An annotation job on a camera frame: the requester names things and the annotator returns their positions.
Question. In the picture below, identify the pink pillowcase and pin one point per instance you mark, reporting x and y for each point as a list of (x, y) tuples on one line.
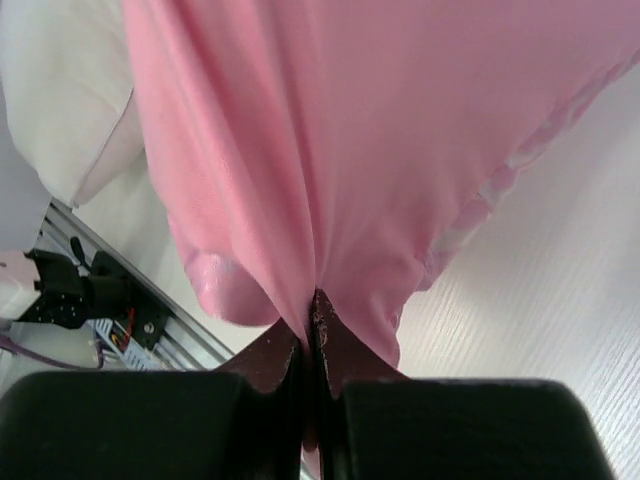
[(352, 147)]

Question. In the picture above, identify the bare white pillow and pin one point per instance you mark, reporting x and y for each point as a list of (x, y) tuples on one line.
[(69, 93)]

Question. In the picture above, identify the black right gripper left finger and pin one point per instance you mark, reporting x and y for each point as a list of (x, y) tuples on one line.
[(237, 421)]

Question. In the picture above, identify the aluminium front rail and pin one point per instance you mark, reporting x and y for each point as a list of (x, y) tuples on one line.
[(164, 336)]

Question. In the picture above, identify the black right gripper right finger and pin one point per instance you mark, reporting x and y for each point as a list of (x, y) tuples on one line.
[(375, 423)]

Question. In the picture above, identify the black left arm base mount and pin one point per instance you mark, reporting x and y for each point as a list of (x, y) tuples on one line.
[(145, 317)]

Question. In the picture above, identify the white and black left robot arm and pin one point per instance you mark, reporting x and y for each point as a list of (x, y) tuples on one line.
[(43, 287)]

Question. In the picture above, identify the grey slotted cable duct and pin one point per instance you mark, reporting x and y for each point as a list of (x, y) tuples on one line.
[(124, 347)]

